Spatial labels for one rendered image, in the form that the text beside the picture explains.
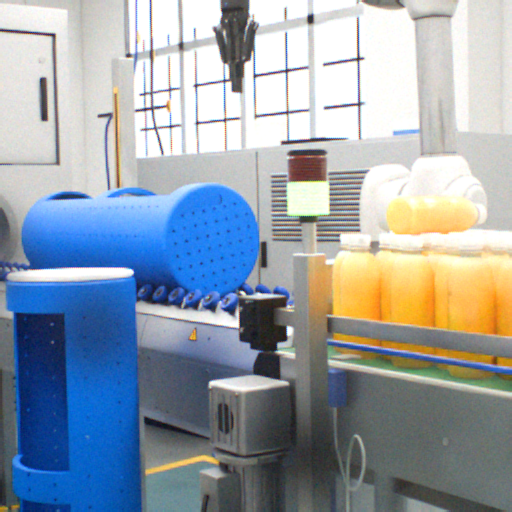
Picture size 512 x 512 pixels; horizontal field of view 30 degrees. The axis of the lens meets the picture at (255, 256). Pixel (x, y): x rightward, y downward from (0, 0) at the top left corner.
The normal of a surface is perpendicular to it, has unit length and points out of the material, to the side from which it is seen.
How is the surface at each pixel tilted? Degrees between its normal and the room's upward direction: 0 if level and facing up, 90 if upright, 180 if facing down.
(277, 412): 90
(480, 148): 90
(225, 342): 71
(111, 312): 90
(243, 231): 90
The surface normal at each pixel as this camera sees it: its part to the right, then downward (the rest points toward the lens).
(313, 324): 0.58, 0.03
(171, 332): -0.77, -0.29
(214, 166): -0.73, 0.05
